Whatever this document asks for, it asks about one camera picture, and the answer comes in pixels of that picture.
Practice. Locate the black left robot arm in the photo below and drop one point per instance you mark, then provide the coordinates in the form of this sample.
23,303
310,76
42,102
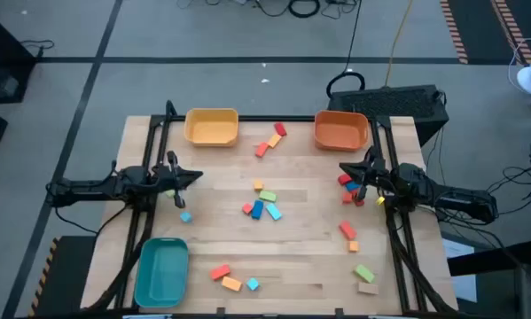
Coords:
88,190

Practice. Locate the red-orange long block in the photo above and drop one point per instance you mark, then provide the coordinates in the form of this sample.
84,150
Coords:
348,230
220,272
261,150

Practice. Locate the light green long block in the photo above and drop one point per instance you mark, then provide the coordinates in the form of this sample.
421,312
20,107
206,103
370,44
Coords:
170,193

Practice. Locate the orange long block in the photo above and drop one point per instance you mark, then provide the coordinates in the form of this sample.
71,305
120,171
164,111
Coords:
231,283
274,141

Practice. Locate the tan wooden long block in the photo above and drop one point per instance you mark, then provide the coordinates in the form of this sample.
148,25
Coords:
368,288

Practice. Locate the black mat yellow striped edge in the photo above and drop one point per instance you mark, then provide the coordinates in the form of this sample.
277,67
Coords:
65,274

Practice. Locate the teal plastic bin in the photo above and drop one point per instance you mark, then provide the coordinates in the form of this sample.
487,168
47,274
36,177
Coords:
161,274

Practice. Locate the yellow plastic bin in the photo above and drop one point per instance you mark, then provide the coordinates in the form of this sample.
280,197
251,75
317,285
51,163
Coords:
212,130

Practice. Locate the black perforated computer case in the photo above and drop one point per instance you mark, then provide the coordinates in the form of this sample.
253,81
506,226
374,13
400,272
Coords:
389,104

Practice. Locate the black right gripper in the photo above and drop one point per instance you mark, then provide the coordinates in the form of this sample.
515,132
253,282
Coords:
378,173

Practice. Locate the small orange cube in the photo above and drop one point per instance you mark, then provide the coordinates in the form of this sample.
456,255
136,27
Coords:
353,246
258,185

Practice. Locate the black mat orange striped edge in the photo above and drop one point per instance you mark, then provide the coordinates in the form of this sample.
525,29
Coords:
480,26

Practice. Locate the orange plastic bin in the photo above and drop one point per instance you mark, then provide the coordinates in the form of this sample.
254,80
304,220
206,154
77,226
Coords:
340,133

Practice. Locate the dark red long block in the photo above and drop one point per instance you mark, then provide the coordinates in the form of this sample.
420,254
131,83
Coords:
280,129

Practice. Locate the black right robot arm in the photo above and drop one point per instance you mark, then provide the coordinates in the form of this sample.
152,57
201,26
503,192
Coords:
460,204

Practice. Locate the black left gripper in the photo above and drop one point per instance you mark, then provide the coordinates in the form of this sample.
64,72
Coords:
165,175

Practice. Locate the small light blue cube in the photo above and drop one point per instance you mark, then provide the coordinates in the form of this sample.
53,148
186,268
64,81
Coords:
185,217
252,284

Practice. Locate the light blue long block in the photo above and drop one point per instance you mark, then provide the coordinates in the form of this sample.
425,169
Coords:
274,212

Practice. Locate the black stand bar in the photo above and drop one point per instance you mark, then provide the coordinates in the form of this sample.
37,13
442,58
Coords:
491,259

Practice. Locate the white round device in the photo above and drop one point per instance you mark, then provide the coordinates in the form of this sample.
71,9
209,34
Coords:
530,80

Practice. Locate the black aluminium table frame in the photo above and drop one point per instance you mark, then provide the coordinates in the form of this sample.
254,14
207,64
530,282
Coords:
269,118

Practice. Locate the small red cube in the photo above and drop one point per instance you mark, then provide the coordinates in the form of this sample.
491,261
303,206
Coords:
346,198
247,208

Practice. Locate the black cabinet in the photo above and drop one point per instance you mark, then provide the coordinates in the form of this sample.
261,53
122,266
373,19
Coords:
3,49

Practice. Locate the white paper sheet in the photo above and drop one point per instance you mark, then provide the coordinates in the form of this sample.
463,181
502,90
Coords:
465,288

